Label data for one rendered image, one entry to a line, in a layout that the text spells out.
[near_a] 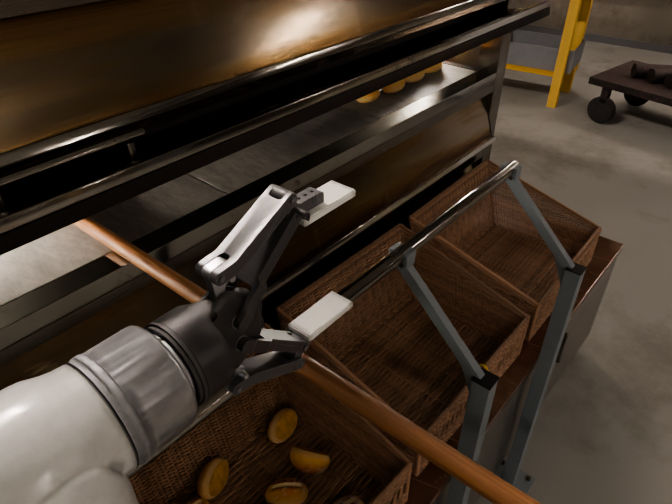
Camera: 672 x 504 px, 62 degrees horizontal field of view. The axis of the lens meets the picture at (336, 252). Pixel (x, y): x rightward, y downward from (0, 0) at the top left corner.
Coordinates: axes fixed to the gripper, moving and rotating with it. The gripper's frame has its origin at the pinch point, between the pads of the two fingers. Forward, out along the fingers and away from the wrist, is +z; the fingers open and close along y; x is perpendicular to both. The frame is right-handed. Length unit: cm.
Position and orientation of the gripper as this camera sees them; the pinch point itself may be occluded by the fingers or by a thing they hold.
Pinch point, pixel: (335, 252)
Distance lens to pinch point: 55.5
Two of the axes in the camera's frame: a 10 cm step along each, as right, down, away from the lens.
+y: 0.0, 8.1, 5.8
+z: 6.4, -4.5, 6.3
